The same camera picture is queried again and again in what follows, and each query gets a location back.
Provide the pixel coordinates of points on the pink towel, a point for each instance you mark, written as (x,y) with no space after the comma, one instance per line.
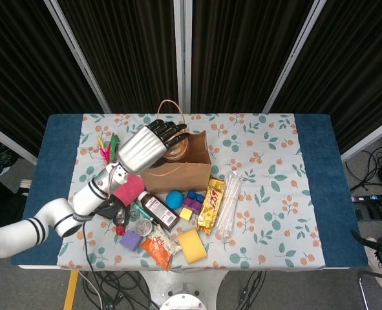
(129,192)

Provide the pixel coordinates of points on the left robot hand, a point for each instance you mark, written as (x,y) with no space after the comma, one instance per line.
(139,148)

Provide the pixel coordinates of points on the yellow floor tape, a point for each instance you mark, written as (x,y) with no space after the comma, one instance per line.
(71,290)

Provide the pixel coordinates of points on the yellow sponge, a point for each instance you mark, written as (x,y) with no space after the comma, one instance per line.
(192,247)

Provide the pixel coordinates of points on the black bottle red cap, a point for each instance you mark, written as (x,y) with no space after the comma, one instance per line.
(121,218)

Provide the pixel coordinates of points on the bundle of clear straws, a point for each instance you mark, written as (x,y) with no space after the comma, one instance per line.
(229,206)

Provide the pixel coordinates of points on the purple toy brick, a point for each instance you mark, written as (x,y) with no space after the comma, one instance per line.
(190,204)

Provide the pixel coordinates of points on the white screen frame post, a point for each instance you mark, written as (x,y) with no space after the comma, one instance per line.
(182,48)
(294,55)
(77,55)

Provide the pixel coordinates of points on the clear tub of paper clips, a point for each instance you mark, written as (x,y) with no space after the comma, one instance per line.
(143,226)

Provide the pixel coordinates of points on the blue ball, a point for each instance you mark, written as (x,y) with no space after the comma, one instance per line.
(174,199)

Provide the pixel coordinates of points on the black pleated curtain panel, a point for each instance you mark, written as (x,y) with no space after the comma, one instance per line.
(129,48)
(22,64)
(355,64)
(236,48)

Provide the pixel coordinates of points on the orange white snack packet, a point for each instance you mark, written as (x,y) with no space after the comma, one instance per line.
(160,248)

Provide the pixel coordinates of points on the blue toy brick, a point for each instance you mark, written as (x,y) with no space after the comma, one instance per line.
(197,196)

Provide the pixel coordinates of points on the green marker pen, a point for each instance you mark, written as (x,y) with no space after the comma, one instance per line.
(139,208)

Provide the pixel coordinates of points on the dark grey cloth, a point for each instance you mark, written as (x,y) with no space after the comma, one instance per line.
(108,211)

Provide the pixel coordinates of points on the brown tape roll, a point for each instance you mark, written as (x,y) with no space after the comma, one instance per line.
(177,150)

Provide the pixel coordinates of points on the yellow cube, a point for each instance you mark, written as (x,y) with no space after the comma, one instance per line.
(186,213)

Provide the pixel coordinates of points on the white screen frame rail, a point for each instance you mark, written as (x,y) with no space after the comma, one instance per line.
(9,142)
(368,143)

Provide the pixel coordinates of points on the blue velvet table cover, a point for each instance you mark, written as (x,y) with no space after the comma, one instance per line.
(58,155)

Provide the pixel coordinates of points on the metal chair frame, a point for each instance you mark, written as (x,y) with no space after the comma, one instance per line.
(363,290)

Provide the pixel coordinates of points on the purple foam cube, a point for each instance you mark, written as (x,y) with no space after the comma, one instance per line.
(131,240)

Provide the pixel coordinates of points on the brown paper bag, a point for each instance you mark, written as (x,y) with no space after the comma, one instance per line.
(177,181)

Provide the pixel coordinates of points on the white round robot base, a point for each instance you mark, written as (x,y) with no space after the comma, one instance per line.
(184,300)

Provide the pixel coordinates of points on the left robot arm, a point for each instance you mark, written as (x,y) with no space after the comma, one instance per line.
(87,197)

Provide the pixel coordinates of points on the black power strip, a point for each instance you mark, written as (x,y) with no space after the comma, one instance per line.
(365,199)

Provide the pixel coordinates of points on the person in dark trousers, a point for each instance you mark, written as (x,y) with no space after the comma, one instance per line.
(0,200)

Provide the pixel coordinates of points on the colourful feather shuttlecock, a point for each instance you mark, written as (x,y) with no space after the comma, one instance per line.
(105,151)

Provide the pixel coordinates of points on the gold wafer packet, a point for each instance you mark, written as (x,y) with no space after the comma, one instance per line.
(211,206)

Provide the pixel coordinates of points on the brown syrup bottle white cap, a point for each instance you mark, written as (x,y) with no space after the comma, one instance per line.
(160,211)

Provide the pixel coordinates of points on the floral print tablecloth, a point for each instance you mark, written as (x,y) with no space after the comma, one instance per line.
(258,226)

